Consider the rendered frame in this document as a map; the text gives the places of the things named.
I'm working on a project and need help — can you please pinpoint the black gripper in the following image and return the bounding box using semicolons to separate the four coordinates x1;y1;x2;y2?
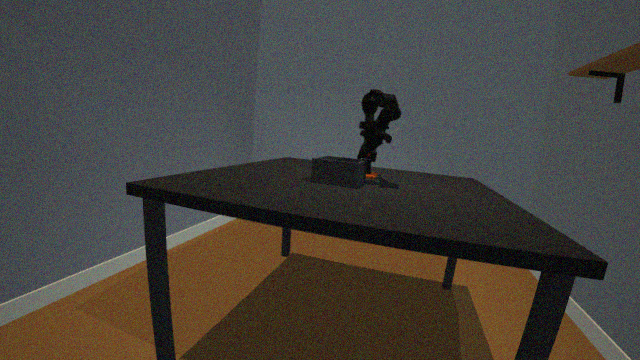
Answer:
360;119;392;154

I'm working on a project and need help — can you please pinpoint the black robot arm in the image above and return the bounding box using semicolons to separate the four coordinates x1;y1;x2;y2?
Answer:
357;89;401;174

